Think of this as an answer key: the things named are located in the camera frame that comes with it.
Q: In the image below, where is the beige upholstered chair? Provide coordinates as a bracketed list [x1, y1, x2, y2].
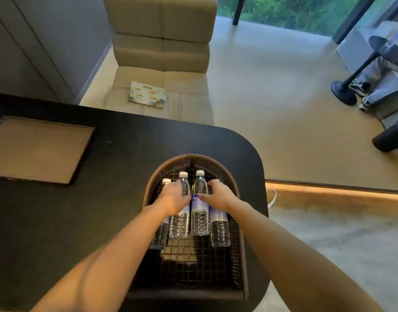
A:
[102, 0, 218, 126]

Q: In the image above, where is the person's left hand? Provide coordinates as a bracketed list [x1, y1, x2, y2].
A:
[154, 179, 192, 218]

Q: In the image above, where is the dark woven basket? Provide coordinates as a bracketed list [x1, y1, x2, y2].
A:
[126, 153, 250, 301]

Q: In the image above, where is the black cylindrical bin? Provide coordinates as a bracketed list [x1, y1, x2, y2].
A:
[372, 118, 398, 153]

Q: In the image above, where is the person's left forearm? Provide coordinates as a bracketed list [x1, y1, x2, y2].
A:
[30, 204, 170, 312]

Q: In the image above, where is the printed brochure card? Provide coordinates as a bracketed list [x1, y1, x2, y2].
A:
[128, 81, 168, 109]

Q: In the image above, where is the person's right hand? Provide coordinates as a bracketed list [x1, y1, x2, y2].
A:
[198, 179, 242, 214]

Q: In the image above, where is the dark brown rectangular tray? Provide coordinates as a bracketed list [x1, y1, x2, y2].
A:
[0, 115, 95, 185]

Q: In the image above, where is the dark window frame post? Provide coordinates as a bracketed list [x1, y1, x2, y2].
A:
[332, 0, 379, 45]
[232, 0, 246, 26]

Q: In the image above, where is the person's right forearm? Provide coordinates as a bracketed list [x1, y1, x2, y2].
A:
[225, 200, 385, 312]

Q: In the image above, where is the clear plastic water bottle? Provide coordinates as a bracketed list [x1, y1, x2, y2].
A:
[149, 178, 172, 250]
[208, 204, 231, 248]
[190, 170, 210, 237]
[169, 171, 192, 240]

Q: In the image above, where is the black table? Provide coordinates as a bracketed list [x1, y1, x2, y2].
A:
[0, 92, 271, 312]

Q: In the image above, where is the grey upholstered seat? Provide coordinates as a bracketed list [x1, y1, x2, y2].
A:
[336, 19, 398, 159]

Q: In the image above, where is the white cable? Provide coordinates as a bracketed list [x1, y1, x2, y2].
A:
[265, 188, 278, 208]

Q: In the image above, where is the black pedestal stand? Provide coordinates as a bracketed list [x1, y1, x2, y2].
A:
[331, 35, 398, 106]

